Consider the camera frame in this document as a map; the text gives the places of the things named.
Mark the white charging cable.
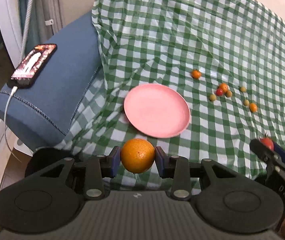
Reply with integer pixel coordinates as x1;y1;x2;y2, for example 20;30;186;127
3;86;23;164

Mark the black smartphone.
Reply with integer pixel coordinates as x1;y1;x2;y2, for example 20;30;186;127
7;43;57;89

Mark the large orange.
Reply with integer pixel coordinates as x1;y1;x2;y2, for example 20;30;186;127
121;138;155;173

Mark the red cherry tomato cluster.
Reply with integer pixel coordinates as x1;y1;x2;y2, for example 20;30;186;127
216;88;224;96

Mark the red cherry tomato with stem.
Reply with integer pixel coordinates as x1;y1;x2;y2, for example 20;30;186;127
260;134;274;151

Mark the green white checkered cloth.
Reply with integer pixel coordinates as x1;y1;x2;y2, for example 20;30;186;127
58;0;285;178

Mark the white door frame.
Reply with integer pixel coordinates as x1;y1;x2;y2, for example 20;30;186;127
0;0;23;67

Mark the grey curtain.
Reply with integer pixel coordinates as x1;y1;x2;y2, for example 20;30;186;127
19;0;63;50

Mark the blue cushion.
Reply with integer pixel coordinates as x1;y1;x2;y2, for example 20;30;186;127
0;12;101;150

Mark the braided grey lamp cable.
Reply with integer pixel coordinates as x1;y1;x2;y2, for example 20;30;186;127
18;0;37;65

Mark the pink round plate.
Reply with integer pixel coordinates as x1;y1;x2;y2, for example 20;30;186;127
123;83;191;138

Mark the orange cherry tomato cluster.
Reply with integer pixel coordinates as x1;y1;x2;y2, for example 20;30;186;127
219;83;229;93

